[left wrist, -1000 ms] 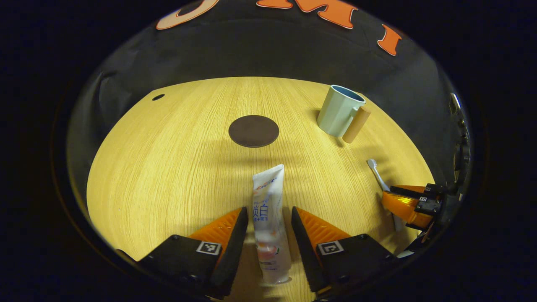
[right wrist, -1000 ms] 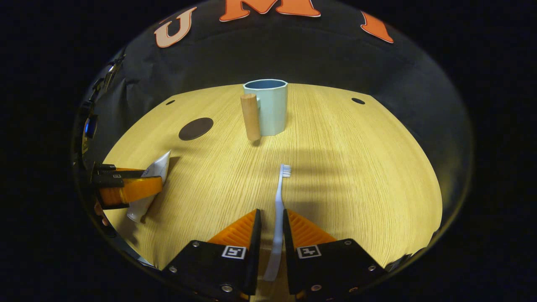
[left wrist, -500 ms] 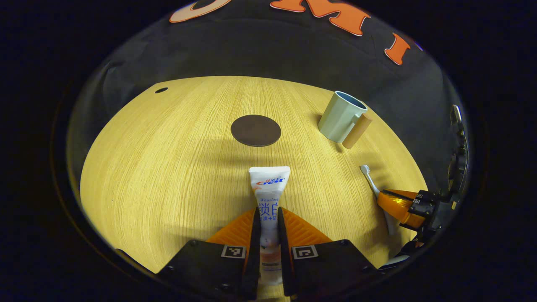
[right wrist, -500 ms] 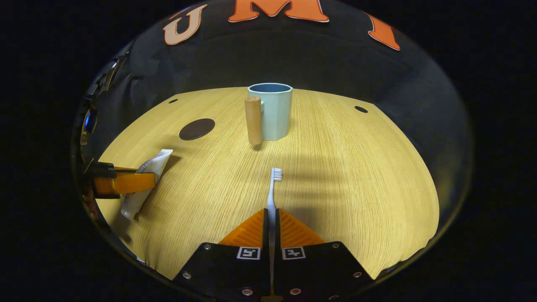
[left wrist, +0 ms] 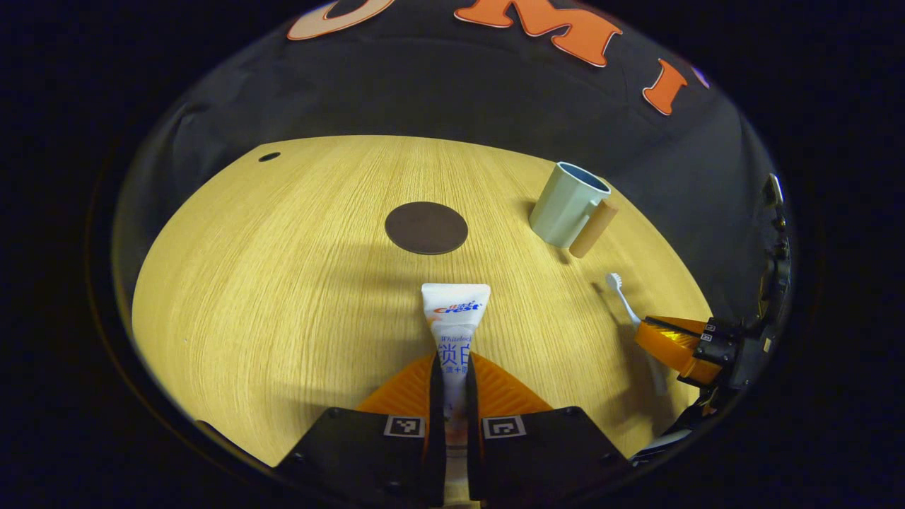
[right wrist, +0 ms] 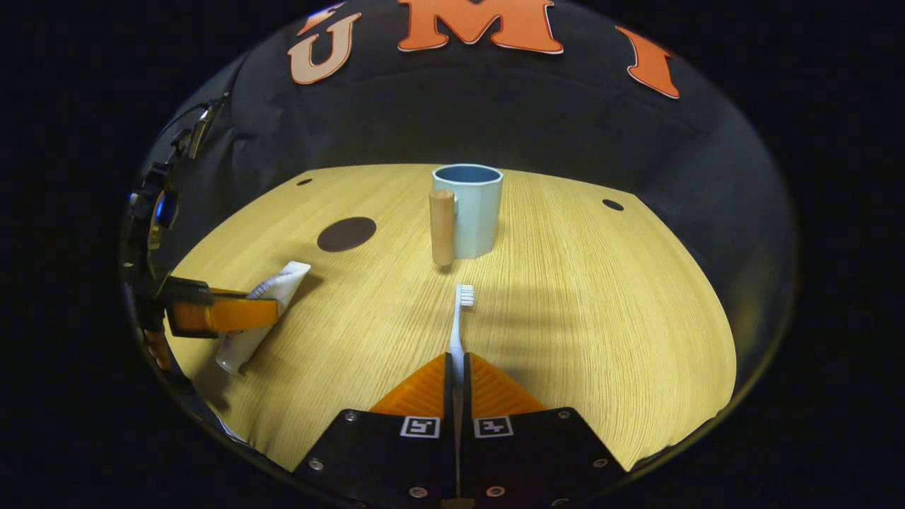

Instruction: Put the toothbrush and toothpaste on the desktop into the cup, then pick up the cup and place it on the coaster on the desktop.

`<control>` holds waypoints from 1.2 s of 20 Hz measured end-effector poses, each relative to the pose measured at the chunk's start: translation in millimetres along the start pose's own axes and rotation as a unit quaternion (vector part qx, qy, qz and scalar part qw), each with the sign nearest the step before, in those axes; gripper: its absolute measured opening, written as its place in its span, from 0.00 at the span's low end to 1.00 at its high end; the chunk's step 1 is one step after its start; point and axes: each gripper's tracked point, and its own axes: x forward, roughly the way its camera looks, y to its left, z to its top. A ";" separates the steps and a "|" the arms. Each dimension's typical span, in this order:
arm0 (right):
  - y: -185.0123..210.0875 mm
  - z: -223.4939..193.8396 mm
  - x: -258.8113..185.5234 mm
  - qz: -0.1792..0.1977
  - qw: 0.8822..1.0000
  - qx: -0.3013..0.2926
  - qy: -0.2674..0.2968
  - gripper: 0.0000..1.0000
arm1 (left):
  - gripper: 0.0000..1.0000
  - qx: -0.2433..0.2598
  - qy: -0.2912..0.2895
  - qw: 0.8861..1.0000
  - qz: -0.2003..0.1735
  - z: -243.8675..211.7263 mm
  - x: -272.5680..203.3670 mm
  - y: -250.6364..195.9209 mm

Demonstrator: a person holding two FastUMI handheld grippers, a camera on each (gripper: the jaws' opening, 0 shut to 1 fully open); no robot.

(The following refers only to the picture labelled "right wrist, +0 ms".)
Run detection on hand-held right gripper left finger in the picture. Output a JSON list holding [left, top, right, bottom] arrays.
[[293, 352, 457, 509]]

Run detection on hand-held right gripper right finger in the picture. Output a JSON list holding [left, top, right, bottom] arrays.
[[460, 352, 629, 509]]

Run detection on white toothpaste tube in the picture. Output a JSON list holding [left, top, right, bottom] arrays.
[[216, 261, 312, 375]]

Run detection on dark brown round coaster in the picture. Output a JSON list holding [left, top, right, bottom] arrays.
[[317, 216, 378, 253]]

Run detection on white toothbrush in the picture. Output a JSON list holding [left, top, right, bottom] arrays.
[[447, 283, 476, 425]]

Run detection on light blue cup wooden handle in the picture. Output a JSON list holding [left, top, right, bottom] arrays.
[[428, 163, 504, 267]]

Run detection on black backdrop cloth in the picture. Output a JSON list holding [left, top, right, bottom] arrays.
[[134, 0, 796, 460]]

